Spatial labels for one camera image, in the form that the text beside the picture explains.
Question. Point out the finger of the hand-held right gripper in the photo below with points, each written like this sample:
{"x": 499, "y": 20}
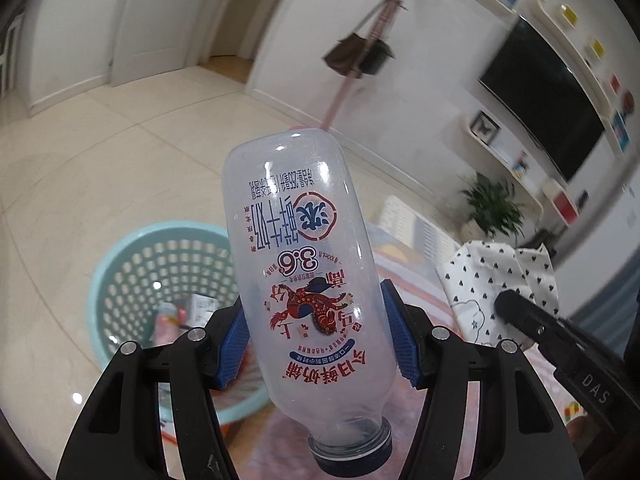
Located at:
{"x": 530, "y": 320}

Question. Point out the black wall television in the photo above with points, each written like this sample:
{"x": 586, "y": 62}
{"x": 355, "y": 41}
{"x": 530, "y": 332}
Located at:
{"x": 545, "y": 95}

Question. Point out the white room door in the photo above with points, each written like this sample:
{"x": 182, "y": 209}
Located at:
{"x": 160, "y": 20}

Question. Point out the green potted plant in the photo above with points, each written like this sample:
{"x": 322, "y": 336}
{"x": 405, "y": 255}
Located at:
{"x": 492, "y": 207}

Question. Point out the pink floral tablecloth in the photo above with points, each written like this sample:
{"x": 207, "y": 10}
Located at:
{"x": 415, "y": 280}

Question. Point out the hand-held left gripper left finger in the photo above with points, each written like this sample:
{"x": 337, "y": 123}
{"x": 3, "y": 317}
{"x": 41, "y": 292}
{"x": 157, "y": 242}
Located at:
{"x": 150, "y": 395}

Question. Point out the small blue white wall box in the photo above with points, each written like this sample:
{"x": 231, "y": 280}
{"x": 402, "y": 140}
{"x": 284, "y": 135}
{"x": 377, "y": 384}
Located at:
{"x": 621, "y": 130}

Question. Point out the pink drink bottle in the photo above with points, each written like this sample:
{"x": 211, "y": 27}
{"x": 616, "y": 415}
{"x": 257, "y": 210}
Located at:
{"x": 165, "y": 322}

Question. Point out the red white wall box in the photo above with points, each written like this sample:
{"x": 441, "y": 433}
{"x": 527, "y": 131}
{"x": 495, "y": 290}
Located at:
{"x": 562, "y": 202}

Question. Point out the brown hanging bag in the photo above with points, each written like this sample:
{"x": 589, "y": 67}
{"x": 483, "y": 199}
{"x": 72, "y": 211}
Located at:
{"x": 347, "y": 55}

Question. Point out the white curved wall shelf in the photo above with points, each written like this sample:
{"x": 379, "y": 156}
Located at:
{"x": 505, "y": 160}

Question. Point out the grey white striped mat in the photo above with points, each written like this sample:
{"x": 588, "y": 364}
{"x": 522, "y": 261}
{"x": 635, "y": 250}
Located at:
{"x": 425, "y": 230}

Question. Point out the long white wall shelf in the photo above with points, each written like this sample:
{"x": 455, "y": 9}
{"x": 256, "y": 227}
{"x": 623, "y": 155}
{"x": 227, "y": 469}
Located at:
{"x": 575, "y": 30}

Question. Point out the teal perforated plastic basket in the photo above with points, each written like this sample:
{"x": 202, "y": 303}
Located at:
{"x": 140, "y": 270}

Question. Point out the white polka dot paper bag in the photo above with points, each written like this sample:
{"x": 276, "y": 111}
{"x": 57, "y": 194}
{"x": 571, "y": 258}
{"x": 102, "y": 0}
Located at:
{"x": 480, "y": 280}

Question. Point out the black hanging bag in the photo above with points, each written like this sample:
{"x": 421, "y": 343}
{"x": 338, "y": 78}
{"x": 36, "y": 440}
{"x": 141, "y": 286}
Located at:
{"x": 377, "y": 57}

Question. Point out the framed butterfly picture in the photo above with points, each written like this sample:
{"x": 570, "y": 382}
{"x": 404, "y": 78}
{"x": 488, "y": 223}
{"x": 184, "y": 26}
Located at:
{"x": 485, "y": 126}

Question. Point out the clear plastic milk bottle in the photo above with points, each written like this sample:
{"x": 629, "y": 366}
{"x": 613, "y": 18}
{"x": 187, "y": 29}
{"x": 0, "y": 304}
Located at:
{"x": 310, "y": 260}

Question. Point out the tall white milk carton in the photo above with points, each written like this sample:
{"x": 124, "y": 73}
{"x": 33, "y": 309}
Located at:
{"x": 202, "y": 307}

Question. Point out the pink coat rack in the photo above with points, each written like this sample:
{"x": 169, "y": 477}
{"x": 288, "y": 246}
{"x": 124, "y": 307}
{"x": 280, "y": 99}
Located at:
{"x": 370, "y": 35}

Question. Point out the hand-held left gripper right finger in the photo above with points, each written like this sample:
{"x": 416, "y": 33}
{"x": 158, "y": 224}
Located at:
{"x": 470, "y": 400}

